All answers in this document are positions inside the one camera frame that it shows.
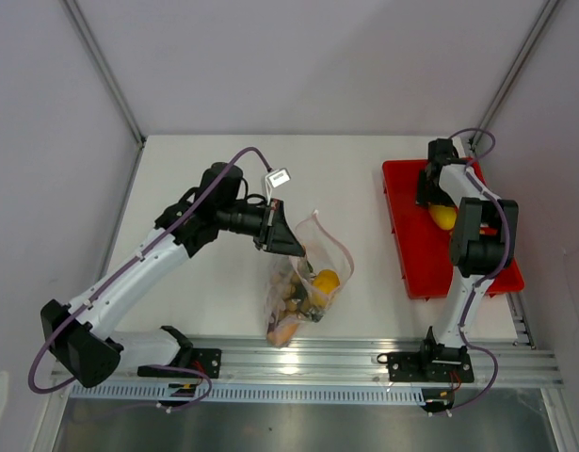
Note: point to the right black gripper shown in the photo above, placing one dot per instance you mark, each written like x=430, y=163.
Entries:
x=425, y=194

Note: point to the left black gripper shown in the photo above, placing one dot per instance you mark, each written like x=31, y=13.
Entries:
x=276, y=234

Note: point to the yellow toy pepper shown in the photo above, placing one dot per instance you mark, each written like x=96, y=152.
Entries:
x=444, y=217

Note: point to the longan bunch with leaves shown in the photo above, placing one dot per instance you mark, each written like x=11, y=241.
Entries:
x=288, y=296

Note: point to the clear pink zip top bag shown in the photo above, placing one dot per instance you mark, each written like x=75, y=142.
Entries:
x=323, y=251

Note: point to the small yellow toy mango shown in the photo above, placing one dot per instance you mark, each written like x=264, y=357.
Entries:
x=326, y=281

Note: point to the toy ham slice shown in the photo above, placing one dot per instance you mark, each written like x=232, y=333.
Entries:
x=280, y=335

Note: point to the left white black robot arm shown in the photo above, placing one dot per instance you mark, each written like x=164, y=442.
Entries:
x=82, y=334

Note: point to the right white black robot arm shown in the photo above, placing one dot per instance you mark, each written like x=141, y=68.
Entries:
x=480, y=247

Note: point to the red plastic tray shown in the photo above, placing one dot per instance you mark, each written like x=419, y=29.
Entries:
x=421, y=245

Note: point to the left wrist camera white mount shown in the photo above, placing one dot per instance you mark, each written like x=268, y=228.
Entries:
x=274, y=179

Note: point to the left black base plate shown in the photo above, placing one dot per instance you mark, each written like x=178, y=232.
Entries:
x=204, y=360

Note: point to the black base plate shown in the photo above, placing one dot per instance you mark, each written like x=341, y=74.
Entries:
x=404, y=366
x=204, y=360

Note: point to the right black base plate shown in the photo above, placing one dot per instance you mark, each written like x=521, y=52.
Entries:
x=404, y=366

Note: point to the aluminium mounting rail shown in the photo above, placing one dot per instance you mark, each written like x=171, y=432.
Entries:
x=354, y=362

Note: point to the white slotted cable duct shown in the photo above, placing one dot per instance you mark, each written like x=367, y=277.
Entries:
x=259, y=393

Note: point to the right aluminium frame post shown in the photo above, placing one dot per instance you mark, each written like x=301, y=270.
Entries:
x=531, y=43

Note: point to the aluminium frame post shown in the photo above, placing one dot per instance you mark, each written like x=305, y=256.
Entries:
x=531, y=43
x=97, y=57

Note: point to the left aluminium frame post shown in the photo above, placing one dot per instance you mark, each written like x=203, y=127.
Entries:
x=97, y=57

